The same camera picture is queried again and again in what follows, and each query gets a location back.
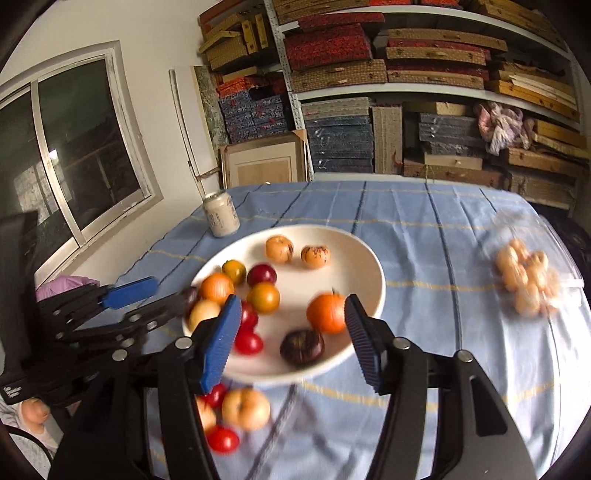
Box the stack of tan woven boxes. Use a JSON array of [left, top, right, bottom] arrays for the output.
[[383, 28, 509, 90]]

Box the white framed window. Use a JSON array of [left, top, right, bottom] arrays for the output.
[[0, 41, 163, 289]]

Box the mottled grey green board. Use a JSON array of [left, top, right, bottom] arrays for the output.
[[193, 66, 230, 146]]

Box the light orange tangerine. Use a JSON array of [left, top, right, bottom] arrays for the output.
[[198, 272, 235, 305]]

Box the stack of yellow wooden boxes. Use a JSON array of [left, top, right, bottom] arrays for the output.
[[485, 60, 581, 121]]

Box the wooden picture frame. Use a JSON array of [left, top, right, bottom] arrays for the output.
[[219, 130, 309, 188]]

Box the stack of grey boxes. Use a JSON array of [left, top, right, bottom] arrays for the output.
[[403, 102, 485, 178]]

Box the orange green persimmon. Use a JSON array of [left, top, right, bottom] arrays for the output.
[[246, 282, 281, 315]]

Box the pale orange peach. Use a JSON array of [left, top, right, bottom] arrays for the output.
[[196, 396, 218, 435], [222, 388, 271, 432]]

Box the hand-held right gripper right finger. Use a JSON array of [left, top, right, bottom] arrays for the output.
[[344, 294, 539, 480]]

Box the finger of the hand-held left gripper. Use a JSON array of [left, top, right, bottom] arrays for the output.
[[37, 276, 158, 333], [55, 288, 199, 355]]

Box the white leaning board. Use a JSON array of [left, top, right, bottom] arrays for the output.
[[168, 68, 222, 197]]

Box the stack of blue red boxes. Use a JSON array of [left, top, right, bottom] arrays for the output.
[[216, 74, 296, 144]]

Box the stack of dark blue boxes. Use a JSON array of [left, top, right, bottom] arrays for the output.
[[301, 98, 376, 174]]

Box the pale speckled apricot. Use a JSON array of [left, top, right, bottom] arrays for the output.
[[265, 235, 294, 265], [300, 245, 331, 270]]

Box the purple cloth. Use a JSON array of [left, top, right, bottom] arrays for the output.
[[36, 275, 100, 303]]

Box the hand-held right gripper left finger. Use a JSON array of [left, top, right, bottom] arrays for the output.
[[48, 294, 243, 480]]

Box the pink plastic bag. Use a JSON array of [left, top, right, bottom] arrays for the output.
[[475, 102, 536, 156]]

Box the stack of red woven boxes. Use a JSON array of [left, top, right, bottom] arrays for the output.
[[283, 13, 386, 70]]

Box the white drink can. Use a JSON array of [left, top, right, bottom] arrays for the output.
[[203, 191, 241, 238]]

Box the stack of yellow brown boxes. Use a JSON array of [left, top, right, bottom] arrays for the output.
[[198, 9, 273, 72]]

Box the person's left hand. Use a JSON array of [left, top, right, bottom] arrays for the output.
[[19, 397, 51, 425]]

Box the orange mandarin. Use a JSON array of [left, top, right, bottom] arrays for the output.
[[307, 288, 348, 335]]

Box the clear bag of pale apricots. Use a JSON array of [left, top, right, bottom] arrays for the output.
[[480, 208, 587, 319]]

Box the dark red plum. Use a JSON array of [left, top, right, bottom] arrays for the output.
[[246, 263, 278, 288]]

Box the small green orange tangerine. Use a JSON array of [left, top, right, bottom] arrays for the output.
[[222, 260, 247, 284]]

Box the white shallow bowl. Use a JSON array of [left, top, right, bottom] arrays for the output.
[[181, 224, 386, 387]]

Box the white metal shelf rack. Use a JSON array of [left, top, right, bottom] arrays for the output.
[[263, 0, 585, 183]]

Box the stack of brown wooden boxes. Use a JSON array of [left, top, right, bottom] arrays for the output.
[[501, 117, 591, 208]]

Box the person's grey clothing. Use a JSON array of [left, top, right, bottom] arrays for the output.
[[0, 397, 61, 480]]

